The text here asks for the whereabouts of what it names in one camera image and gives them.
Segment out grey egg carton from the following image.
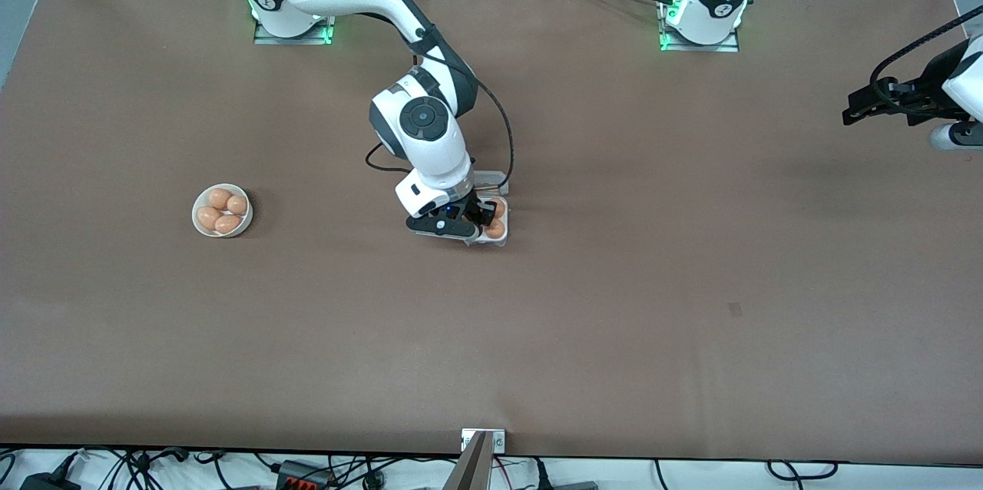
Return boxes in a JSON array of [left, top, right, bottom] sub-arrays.
[[459, 170, 514, 248]]

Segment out white round bowl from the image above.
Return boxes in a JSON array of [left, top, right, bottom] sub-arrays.
[[191, 184, 253, 238]]

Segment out grey metal pole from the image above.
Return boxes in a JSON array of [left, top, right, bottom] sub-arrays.
[[443, 432, 494, 490]]

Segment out black orange power strip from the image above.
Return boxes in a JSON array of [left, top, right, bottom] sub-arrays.
[[275, 459, 336, 490]]

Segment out black camera cable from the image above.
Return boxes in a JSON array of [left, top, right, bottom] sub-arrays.
[[869, 5, 983, 126], [411, 25, 515, 193]]

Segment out black looped cable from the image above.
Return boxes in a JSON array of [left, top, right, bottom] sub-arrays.
[[365, 141, 415, 174]]

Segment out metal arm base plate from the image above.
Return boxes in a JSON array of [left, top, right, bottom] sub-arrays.
[[252, 14, 336, 46], [657, 10, 741, 54]]

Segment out metal mount bracket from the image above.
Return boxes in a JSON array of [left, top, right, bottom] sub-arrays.
[[461, 429, 507, 454]]

